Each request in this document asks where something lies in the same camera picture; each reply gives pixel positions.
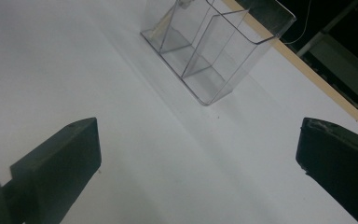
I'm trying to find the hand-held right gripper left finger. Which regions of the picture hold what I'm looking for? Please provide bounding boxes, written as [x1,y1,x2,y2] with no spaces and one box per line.
[10,117,103,224]

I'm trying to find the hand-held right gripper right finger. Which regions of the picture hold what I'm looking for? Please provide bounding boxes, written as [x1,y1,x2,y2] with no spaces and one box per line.
[296,117,358,224]

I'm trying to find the clear acrylic divided organizer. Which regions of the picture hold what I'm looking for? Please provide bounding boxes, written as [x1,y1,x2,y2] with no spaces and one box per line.
[140,0,297,106]

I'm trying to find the beige slim stick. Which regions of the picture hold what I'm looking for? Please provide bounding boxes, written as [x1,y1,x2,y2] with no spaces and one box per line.
[151,0,197,40]

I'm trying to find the grey metal shelf frame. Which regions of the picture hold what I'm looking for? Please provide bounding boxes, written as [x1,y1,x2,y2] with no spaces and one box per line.
[296,0,358,110]

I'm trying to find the thin white cable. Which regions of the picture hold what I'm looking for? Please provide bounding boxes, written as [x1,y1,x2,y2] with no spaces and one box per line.
[282,0,312,45]

